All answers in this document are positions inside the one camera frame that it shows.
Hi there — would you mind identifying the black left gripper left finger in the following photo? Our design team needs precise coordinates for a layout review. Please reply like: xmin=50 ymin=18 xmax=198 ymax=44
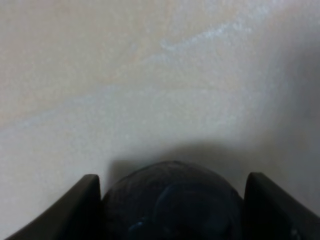
xmin=8 ymin=174 xmax=102 ymax=240

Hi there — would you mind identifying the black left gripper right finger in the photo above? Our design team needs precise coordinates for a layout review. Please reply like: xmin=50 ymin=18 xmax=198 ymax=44
xmin=243 ymin=173 xmax=320 ymax=240

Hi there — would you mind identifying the black round ball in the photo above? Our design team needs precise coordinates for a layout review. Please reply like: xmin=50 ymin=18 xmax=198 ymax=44
xmin=103 ymin=161 xmax=243 ymax=240

